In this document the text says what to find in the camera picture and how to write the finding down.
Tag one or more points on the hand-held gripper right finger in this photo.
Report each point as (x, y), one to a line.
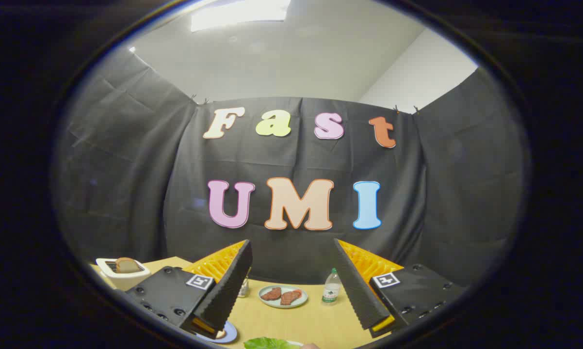
(357, 286)

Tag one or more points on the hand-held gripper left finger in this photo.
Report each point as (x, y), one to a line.
(228, 286)

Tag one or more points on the green lettuce leaf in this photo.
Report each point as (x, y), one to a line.
(267, 344)

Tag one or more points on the plain white bread slice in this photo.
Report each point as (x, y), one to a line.
(126, 265)

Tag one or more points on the clear water bottle green label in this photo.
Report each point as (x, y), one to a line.
(331, 291)

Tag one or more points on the brown meat patty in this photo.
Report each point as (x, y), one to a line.
(271, 293)

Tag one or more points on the blue plate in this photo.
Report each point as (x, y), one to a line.
(229, 332)

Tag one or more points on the pale green plate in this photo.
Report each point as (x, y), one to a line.
(282, 305)

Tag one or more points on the brown patty with orange edge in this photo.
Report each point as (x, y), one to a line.
(290, 297)

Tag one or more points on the cream toaster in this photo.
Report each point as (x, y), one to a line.
(121, 280)

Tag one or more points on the ceiling light panel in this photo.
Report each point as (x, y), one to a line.
(238, 12)

